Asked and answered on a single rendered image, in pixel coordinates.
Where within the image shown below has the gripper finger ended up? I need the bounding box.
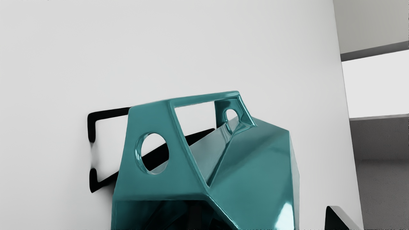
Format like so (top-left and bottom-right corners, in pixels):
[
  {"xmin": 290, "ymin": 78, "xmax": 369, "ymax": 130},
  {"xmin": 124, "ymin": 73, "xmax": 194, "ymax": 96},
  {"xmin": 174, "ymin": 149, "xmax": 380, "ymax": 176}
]
[{"xmin": 325, "ymin": 206, "xmax": 361, "ymax": 230}]

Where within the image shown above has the teal faceted mug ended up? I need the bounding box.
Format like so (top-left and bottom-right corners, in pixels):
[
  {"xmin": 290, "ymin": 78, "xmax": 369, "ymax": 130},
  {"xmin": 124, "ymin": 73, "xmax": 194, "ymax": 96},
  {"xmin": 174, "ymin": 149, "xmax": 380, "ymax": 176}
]
[{"xmin": 111, "ymin": 91, "xmax": 300, "ymax": 230}]

